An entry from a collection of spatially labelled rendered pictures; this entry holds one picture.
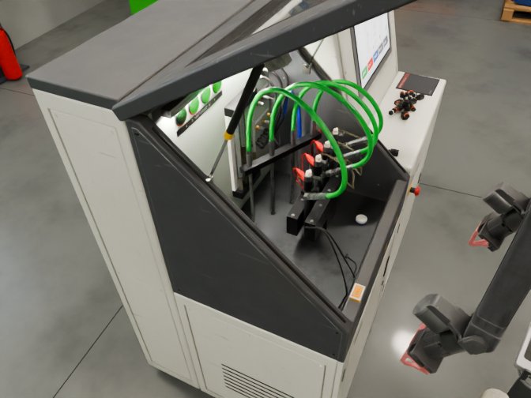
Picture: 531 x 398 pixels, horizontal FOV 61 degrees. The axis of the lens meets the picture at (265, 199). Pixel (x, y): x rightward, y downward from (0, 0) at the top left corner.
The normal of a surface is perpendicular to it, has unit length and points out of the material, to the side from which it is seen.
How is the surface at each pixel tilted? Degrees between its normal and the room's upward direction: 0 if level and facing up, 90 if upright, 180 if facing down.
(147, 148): 90
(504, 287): 90
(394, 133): 0
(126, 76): 0
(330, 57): 90
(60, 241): 0
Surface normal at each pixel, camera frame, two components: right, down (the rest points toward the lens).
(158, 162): -0.44, 0.62
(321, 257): -0.03, -0.73
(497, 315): -0.56, 0.46
